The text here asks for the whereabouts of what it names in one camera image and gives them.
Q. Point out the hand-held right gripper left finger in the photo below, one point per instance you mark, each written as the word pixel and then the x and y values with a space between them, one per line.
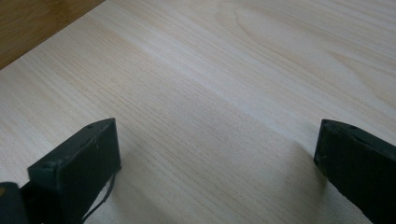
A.
pixel 77 174

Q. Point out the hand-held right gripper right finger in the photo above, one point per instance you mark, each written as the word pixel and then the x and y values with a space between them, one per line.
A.
pixel 358 161

